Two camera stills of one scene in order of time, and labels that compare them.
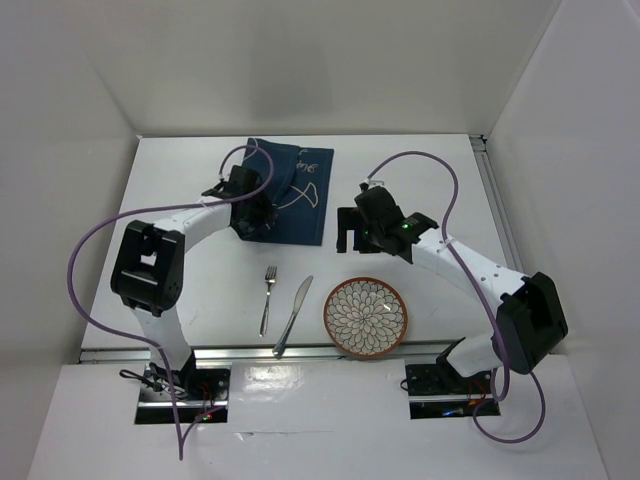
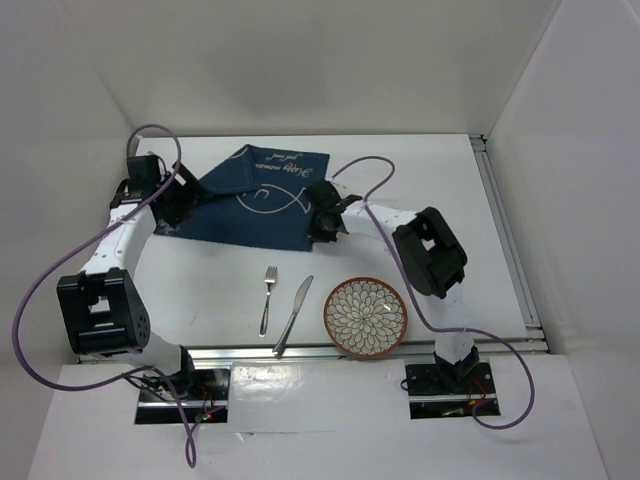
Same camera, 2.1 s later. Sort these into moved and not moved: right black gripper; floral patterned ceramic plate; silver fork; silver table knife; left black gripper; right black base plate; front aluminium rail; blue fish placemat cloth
Moved: right black gripper; blue fish placemat cloth; left black gripper
Not moved: silver fork; floral patterned ceramic plate; silver table knife; front aluminium rail; right black base plate
